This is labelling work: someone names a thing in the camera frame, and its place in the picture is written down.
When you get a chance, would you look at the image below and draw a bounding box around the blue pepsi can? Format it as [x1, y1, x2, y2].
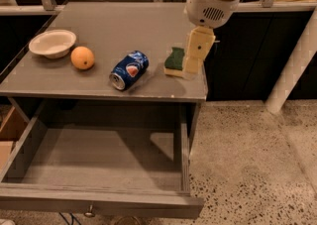
[109, 51, 150, 90]

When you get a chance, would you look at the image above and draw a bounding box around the white paper bowl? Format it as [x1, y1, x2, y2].
[29, 30, 76, 59]

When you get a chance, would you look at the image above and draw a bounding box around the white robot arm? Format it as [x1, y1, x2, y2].
[182, 0, 240, 74]

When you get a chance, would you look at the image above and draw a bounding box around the grey open top drawer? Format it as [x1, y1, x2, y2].
[0, 99, 204, 218]

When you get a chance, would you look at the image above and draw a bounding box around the green yellow sponge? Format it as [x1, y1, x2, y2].
[163, 47, 184, 77]

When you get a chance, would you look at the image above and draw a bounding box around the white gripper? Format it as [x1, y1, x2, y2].
[182, 0, 240, 74]

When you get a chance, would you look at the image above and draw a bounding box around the metal drawer knob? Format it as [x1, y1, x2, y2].
[84, 205, 95, 218]

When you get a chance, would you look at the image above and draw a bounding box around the orange fruit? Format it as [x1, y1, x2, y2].
[70, 47, 95, 70]

